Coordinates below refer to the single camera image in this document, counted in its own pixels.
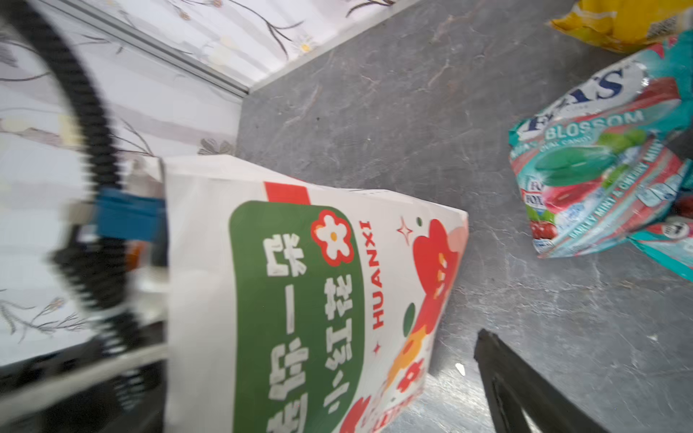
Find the teal white snack packet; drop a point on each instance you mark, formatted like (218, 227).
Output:
(671, 238)

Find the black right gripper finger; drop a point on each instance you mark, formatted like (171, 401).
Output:
(516, 393)

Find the left corner aluminium post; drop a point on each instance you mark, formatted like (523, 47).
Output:
(111, 26)

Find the yellow snack packet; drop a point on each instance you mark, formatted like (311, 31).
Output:
(625, 26)

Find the white paper bag red flower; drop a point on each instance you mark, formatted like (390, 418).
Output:
(292, 307)

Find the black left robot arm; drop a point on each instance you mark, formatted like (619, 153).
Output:
(83, 389)

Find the white teal candy packet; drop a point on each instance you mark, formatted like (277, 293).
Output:
(597, 164)

